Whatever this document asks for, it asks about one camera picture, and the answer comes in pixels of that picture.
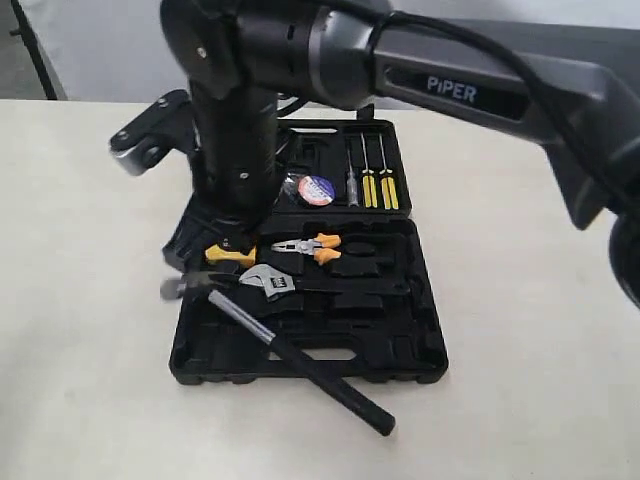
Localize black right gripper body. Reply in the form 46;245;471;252
190;84;280;230

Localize steel claw hammer black grip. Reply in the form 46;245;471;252
159;272;397;437

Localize black adjustable wrench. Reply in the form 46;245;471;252
238;264;410;301

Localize electrical tape roll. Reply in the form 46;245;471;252
282;173;336;208

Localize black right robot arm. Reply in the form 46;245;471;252
160;1;639;301

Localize black plastic tool case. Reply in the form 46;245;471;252
163;119;448;384

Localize yellow tape measure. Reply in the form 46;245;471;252
204;245;257;268

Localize clear voltage tester screwdriver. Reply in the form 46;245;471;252
346;141;359;207

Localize yellow screwdriver left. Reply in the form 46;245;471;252
360;134;378;208

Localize yellow screwdriver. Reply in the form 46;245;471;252
360;134;378;208
378;135;399;210

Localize white backdrop cloth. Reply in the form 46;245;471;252
20;0;639;103

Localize yellow screwdriver right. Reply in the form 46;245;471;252
378;135;399;210

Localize black backdrop stand pole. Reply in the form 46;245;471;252
9;0;59;101

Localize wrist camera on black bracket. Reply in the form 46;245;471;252
109;90;197;176

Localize orange handled pliers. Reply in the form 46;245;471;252
271;233;342;266

